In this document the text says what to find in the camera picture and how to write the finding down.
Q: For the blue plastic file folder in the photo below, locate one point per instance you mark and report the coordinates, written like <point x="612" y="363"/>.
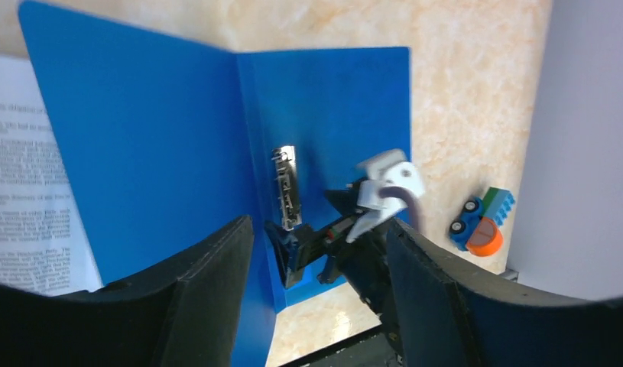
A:
<point x="164" y="140"/>

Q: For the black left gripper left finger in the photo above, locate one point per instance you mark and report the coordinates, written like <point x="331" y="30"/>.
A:
<point x="183" y="311"/>

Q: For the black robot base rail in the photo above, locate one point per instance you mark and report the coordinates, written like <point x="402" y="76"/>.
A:
<point x="368" y="348"/>

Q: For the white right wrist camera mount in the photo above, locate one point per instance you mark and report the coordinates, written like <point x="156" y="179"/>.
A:
<point x="393" y="183"/>

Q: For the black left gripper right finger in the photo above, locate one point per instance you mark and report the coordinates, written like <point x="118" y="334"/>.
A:
<point x="454" y="313"/>

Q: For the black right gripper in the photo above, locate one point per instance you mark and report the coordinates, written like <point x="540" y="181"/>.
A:
<point x="363" y="263"/>

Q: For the white printed paper stack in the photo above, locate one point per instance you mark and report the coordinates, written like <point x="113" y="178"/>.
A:
<point x="43" y="246"/>

